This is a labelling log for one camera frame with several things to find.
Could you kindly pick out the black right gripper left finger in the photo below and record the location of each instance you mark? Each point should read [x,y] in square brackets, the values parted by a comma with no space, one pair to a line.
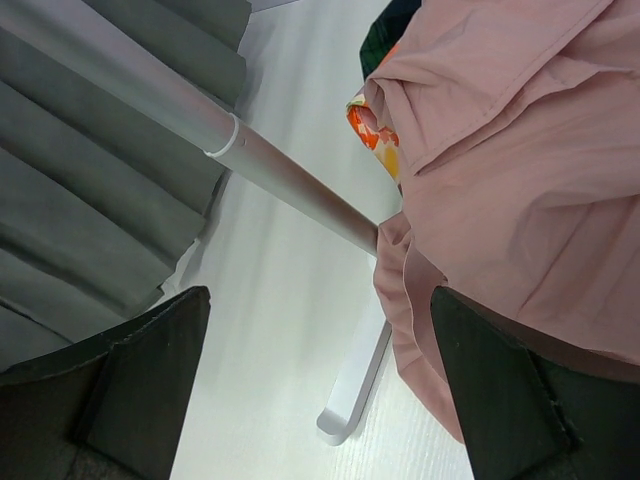
[111,406]

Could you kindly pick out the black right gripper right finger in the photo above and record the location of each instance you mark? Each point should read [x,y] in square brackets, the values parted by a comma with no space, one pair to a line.
[531,406]

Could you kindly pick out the pink pleated skirt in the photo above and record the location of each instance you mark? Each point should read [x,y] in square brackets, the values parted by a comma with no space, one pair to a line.
[515,146]

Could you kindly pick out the orange floral skirt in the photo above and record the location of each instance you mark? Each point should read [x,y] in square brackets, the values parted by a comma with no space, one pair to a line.
[383,142]

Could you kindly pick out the dark green plaid skirt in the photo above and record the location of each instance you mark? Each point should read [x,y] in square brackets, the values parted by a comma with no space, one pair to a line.
[385,32]

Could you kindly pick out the grey skirt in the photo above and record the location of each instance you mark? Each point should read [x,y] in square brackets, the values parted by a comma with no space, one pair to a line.
[98,204]

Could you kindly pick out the silver clothes rack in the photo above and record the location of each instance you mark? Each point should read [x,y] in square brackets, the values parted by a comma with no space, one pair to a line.
[177,64]

